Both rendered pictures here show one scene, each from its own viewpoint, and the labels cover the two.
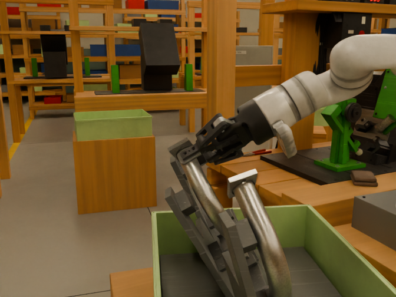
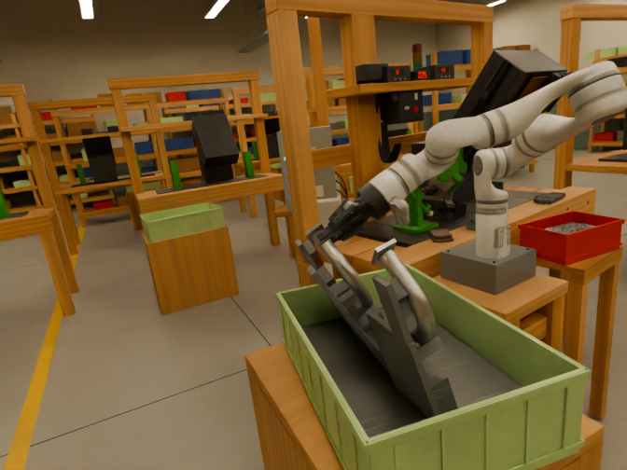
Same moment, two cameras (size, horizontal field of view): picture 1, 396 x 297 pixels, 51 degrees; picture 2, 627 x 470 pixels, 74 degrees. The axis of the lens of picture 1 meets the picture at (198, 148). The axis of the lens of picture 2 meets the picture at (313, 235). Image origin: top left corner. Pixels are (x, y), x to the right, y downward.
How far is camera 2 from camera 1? 0.19 m
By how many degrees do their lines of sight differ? 8
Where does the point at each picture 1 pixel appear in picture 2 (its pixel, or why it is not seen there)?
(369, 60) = (458, 141)
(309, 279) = not seen: hidden behind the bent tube
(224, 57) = (300, 144)
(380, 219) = (466, 267)
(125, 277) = (260, 355)
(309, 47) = (372, 125)
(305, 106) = (412, 183)
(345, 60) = (439, 143)
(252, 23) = not seen: hidden behind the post
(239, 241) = (396, 295)
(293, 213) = not seen: hidden behind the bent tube
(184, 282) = (319, 348)
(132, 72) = (183, 165)
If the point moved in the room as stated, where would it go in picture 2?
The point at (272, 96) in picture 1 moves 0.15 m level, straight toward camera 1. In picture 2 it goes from (385, 178) to (401, 191)
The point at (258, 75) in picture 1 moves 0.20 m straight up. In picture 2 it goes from (331, 157) to (327, 114)
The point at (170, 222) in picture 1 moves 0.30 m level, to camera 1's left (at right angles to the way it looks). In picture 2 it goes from (293, 299) to (185, 318)
